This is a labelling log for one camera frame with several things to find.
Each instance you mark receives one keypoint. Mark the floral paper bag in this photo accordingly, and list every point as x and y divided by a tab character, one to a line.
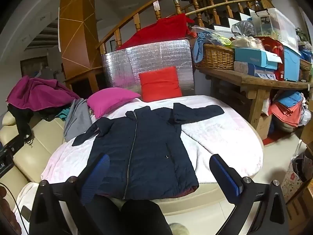
291	183

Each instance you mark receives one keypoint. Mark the magenta pillow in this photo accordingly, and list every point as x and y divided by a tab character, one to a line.
110	101

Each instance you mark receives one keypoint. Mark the white patterned box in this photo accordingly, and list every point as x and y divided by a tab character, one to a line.
244	68

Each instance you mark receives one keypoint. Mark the person's left leg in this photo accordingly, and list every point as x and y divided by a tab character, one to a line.
107	217

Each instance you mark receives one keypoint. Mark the person's leg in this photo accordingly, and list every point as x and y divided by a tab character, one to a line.
107	217
144	217

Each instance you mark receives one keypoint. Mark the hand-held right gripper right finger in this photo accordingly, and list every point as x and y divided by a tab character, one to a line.
226	175

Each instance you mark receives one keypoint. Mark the red cloth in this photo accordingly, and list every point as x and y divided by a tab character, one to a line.
159	31

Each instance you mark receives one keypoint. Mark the magenta garment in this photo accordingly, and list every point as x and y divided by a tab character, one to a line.
36	93

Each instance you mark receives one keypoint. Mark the blue cloth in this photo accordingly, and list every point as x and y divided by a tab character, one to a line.
203	46

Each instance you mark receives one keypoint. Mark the brown cardboard box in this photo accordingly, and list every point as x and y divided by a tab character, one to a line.
262	126

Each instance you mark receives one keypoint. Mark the white cloth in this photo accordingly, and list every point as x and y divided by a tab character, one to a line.
23	195

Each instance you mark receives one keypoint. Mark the blue plastic bin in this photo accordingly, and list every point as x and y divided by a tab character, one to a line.
291	66

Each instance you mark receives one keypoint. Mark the pale pink embossed blanket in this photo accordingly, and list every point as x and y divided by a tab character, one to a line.
220	139

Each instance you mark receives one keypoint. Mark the red gift box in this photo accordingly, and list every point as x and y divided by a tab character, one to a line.
275	46

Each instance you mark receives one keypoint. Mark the wooden side table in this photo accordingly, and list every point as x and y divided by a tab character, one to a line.
256	80

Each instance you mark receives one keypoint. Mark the navy padded jacket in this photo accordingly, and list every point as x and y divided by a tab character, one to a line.
146	151

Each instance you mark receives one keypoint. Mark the grey garment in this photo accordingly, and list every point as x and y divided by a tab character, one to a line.
78	120

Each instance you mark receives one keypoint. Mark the wooden stair railing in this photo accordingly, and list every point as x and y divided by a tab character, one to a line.
156	9

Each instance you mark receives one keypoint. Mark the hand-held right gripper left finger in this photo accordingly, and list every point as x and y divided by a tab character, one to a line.
101	166

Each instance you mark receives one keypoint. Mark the teal garment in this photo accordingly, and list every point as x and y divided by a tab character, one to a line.
62	115

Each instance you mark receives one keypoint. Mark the person's right leg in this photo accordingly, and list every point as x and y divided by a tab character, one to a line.
144	217

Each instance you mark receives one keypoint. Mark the orange wooden pillar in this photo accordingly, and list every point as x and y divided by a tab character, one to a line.
75	34

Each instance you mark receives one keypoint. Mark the silver foil insulation board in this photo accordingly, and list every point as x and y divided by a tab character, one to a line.
159	56

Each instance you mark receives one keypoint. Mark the plastic bag with dark contents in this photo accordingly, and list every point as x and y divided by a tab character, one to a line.
243	29

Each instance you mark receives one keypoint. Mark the clear plastic storage bin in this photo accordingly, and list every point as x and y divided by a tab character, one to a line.
278	24

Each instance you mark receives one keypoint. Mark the light blue cardboard box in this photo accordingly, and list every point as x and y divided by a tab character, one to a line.
254	57

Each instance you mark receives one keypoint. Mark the stack of folded cloths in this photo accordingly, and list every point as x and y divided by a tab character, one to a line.
288	107

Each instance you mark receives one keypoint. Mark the small wicker basket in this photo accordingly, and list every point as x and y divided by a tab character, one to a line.
305	64

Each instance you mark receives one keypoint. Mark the red cushion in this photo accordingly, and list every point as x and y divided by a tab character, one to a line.
160	84

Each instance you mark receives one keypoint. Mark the black garment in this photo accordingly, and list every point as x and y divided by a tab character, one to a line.
22	118

